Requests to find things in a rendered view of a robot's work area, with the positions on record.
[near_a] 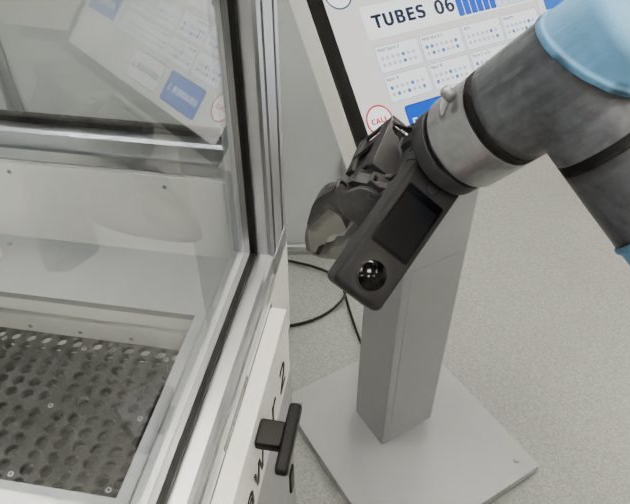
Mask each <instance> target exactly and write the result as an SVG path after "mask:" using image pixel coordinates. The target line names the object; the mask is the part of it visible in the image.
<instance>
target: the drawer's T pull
mask: <svg viewBox="0 0 630 504"><path fill-rule="evenodd" d="M301 412H302V405H301V404H299V403H290V405H289V409H288V413H287V417H286V421H285V422H283V421H277V420H270V419H261V421H260V423H259V427H258V430H257V434H256V438H255V448H257V449H261V450H267V451H274V452H278V455H277V460H276V464H275V474H276V475H279V476H287V475H288V473H289V468H290V464H291V459H292V454H293V450H294V445H295V440H296V436H297V431H298V426H299V422H300V417H301Z"/></svg>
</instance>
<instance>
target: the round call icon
mask: <svg viewBox="0 0 630 504"><path fill-rule="evenodd" d="M361 111H362V114H363V117H364V120H365V123H366V126H367V129H368V132H369V135H370V134H371V133H372V132H373V131H374V130H376V129H377V128H378V127H379V126H381V125H382V124H383V123H384V122H385V121H387V120H388V119H389V118H390V117H391V116H393V113H392V110H391V107H390V104H389V101H388V100H387V101H384V102H381V103H377V104H374V105H371V106H367V107H364V108H361Z"/></svg>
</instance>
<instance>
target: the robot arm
mask: <svg viewBox="0 0 630 504"><path fill-rule="evenodd" d="M440 96H441V98H439V99H438V100H437V101H435V103H434V104H433V105H432V106H431V107H430V109H428V110H427V111H426V112H425V113H423V114H422V115H421V116H419V117H418V118H417V120H416V121H415V123H413V124H411V125H408V126H406V125H405V124H404V123H403V122H401V121H400V120H399V119H398V118H396V117H395V116H394V115H393V116H391V117H390V118H389V119H388V120H387V121H385V122H384V123H383V124H382V125H381V126H379V127H378V128H377V129H376V130H374V131H373V132H372V133H371V134H370V135H368V136H367V137H366V138H365V139H364V140H362V141H361V142H360V143H359V145H358V147H357V149H356V152H355V154H354V156H353V158H352V161H351V163H350V165H349V167H348V170H347V172H346V175H347V176H349V179H348V181H347V183H346V182H345V181H344V180H342V179H340V178H339V179H338V181H337V182H330V183H328V184H326V185H325V186H324V187H323V188H322V189H321V190H320V192H319V193H318V195H317V197H316V199H315V201H314V203H313V205H312V208H311V211H310V215H309V218H308V222H307V227H306V231H305V245H306V250H307V251H310V252H311V253H312V254H313V255H315V256H317V257H320V258H327V259H335V260H336V261H335V262H334V264H333V265H332V267H331V268H330V269H329V271H328V274H327V276H328V279H329V280H330V281H331V282H332V283H333V284H335V285H336V286H338V287H339V288H340V289H342V290H343V291H344V292H346V293H347V294H348V295H350V296H351V297H352V298H354V299H355V300H356V301H358V302H359V303H360V304H362V305H363V306H365V307H367V308H369V309H371V310H373V311H377V310H380V309H381V308H382V306H383V305H384V304H385V302H386V301H387V299H388V298H389V296H390V295H391V293H392V292H393V291H394V289H395V288H396V286H397V285H398V283H399V282H400V280H401V279H402V278H403V276H404V275H405V273H406V272H407V270H408V269H409V267H410V266H411V265H412V263H413V262H414V260H415V259H416V257H417V256H418V254H419V253H420V252H421V250H422V249H423V247H424V246H425V244H426V243H427V241H428V240H429V239H430V237H431V236H432V234H433V233H434V231H435V230H436V228H437V227H438V226H439V224H440V223H441V221H442V220H443V218H444V217H445V215H446V214H447V213H448V211H449V210H450V208H451V207H452V205H453V204H454V202H455V201H456V200H457V198H458V197H459V195H465V194H469V193H471V192H472V191H474V190H476V189H478V188H480V187H488V186H490V185H491V184H493V183H495V182H497V181H499V180H500V179H502V178H504V177H506V176H508V175H509V174H511V173H513V172H515V171H517V170H518V169H520V168H522V167H524V166H526V165H527V164H529V163H530V162H532V161H534V160H535V159H537V158H539V157H541V156H543V155H545V154H548V156H549V157H550V159H551V160H552V162H553V163H554V164H555V166H556V167H557V168H558V170H559V171H560V173H561V174H562V176H563V177H564V178H565V180H566V181H567V182H568V184H569V185H570V187H571V188H572V189H573V191H574V192H575V193H576V195H577V196H578V197H579V199H580V200H581V202H582V203H583V204H584V206H585V207H586V208H587V210H588V211H589V213H590V214H591V215H592V217H593V218H594V219H595V221H596V222H597V223H598V225H599V226H600V228H601V229H602V230H603V232H604V233H605V234H606V236H607V237H608V238H609V240H610V241H611V243H612V244H613V245H614V247H615V249H614V251H615V253H616V254H617V255H621V256H622V257H623V258H624V259H625V260H626V262H627V263H628V264H629V265H630V0H564V1H562V2H561V3H560V4H558V5H557V6H555V7H554V8H552V9H549V10H547V11H545V12H544V13H542V14H541V15H540V16H539V17H538V18H537V20H536V22H535V23H534V24H533V25H531V26H530V27H529V28H528V29H526V30H525V31H524V32H523V33H521V34H520V35H519V36H518V37H516V38H515V39H514V40H513V41H511V42H510V43H509V44H507V45H506V46H505V47H504V48H502V49H501V50H500V51H499V52H497V53H496V54H495V55H494V56H492V57H491V58H490V59H489V60H487V61H486V62H485V63H484V64H482V65H481V66H480V67H478V68H477V69H476V70H475V71H474V72H472V73H471V74H470V75H469V76H467V77H466V78H465V79H464V80H463V81H461V82H460V83H459V84H458V85H456V86H455V87H454V88H453V87H452V86H451V85H445V86H444V87H443V88H442V89H441V91H440ZM395 126H396V127H398V128H399V129H400V130H402V131H400V130H399V129H398V128H396V127H395ZM403 131H405V132H406V133H407V134H408V135H407V136H406V135H405V132H404V133H402V132H403ZM378 133H379V134H378ZM377 134H378V135H377ZM375 135H377V136H375ZM374 136H375V137H374ZM373 137H374V138H373ZM372 138H373V139H372ZM370 139H372V140H370ZM369 140H370V141H369ZM368 141H369V142H368ZM367 142H368V143H367ZM350 220H351V221H352V222H353V223H352V225H351V226H350V227H349V229H348V230H347V232H346V233H345V235H344V236H337V237H336V239H335V240H333V241H331V242H327V240H328V238H329V237H330V236H332V235H336V234H341V233H343V232H344V231H346V229H347V227H348V225H349V222H350Z"/></svg>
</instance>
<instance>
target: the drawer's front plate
mask: <svg viewBox="0 0 630 504"><path fill-rule="evenodd" d="M283 362H284V364H285V365H284V376H283V381H284V377H285V382H284V386H283V390H282V394H281V393H280V392H281V384H282V375H283V367H282V371H281V376H279V375H280V370H281V366H282V363H283ZM289 369H290V363H289V340H288V317H287V310H286V309H282V308H273V307H272V308H271V309H270V312H269V315H268V318H267V321H266V325H265V328H264V331H263V335H262V338H261V341H260V344H259V348H258V351H257V354H256V357H255V361H254V364H253V367H252V371H251V374H250V377H249V380H248V384H247V387H246V390H245V394H244V397H243V400H242V403H241V407H240V410H239V413H238V416H237V420H236V423H235V426H234V430H233V433H232V436H231V439H230V443H229V446H228V449H227V453H226V456H225V459H224V462H223V466H222V469H221V472H220V475H219V479H218V482H217V485H216V489H215V492H214V495H213V498H212V502H211V504H248V500H249V496H250V493H251V491H252V490H253V492H254V499H255V502H254V504H257V501H258V497H259V493H260V489H261V485H262V481H263V477H264V473H265V469H266V465H267V460H268V456H269V452H270V451H267V450H264V466H263V470H262V469H261V467H260V482H259V486H258V485H257V483H256V481H255V479H254V477H255V474H256V475H257V477H258V462H259V458H260V460H261V462H262V450H261V449H257V448H255V438H256V434H257V430H258V427H259V423H260V421H261V419H270V420H273V416H272V408H273V405H274V399H275V397H276V401H275V405H274V420H278V416H279V412H280V408H281V404H282V400H283V395H284V391H285V387H286V383H287V379H288V375H289Z"/></svg>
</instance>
